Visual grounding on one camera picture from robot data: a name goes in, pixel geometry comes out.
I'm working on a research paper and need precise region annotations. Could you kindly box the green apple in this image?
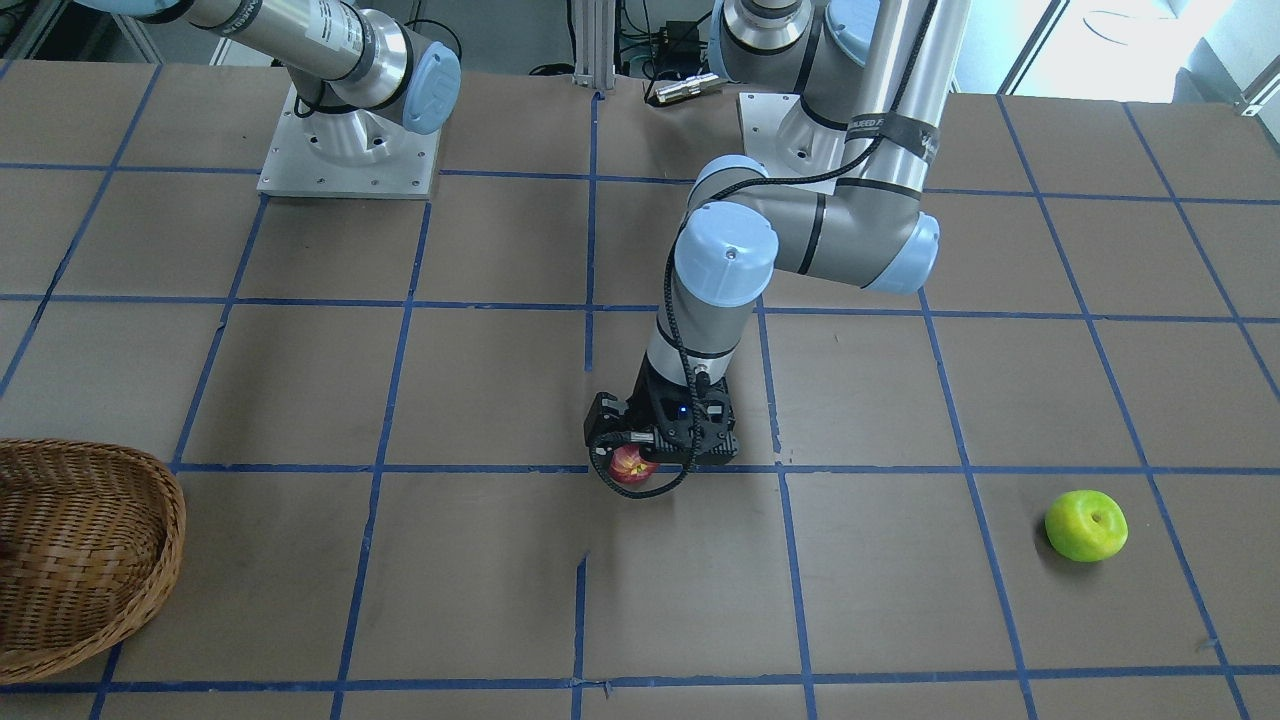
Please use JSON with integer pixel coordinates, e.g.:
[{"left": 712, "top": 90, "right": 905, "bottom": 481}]
[{"left": 1043, "top": 489, "right": 1129, "bottom": 562}]

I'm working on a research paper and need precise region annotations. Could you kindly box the wicker basket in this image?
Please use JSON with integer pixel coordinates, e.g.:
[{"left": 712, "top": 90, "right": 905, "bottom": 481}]
[{"left": 1, "top": 438, "right": 187, "bottom": 685}]

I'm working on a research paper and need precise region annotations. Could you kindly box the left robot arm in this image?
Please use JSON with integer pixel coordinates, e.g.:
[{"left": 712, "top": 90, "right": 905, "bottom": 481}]
[{"left": 582, "top": 1, "right": 970, "bottom": 469}]

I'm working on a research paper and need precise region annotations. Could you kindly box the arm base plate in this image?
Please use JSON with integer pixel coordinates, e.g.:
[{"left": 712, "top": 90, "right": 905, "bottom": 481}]
[
  {"left": 739, "top": 92, "right": 856, "bottom": 179},
  {"left": 257, "top": 88, "right": 440, "bottom": 201}
]

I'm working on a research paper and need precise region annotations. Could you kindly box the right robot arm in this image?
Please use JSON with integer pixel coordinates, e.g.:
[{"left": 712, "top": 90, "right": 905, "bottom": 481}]
[{"left": 86, "top": 1, "right": 462, "bottom": 135}]

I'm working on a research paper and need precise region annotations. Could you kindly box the dark red apple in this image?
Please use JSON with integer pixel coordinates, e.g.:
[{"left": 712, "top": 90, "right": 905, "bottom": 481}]
[{"left": 605, "top": 443, "right": 660, "bottom": 489}]

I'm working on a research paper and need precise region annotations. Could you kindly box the aluminium frame post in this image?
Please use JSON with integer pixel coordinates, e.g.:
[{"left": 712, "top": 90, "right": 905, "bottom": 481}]
[{"left": 570, "top": 1, "right": 617, "bottom": 94}]

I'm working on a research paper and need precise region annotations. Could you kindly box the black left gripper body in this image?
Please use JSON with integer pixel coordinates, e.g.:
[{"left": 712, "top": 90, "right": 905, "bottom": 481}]
[{"left": 584, "top": 360, "right": 739, "bottom": 465}]

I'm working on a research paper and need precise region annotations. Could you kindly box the silver metal connector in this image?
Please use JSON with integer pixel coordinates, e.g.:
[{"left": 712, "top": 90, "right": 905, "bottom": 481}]
[{"left": 645, "top": 72, "right": 728, "bottom": 108}]

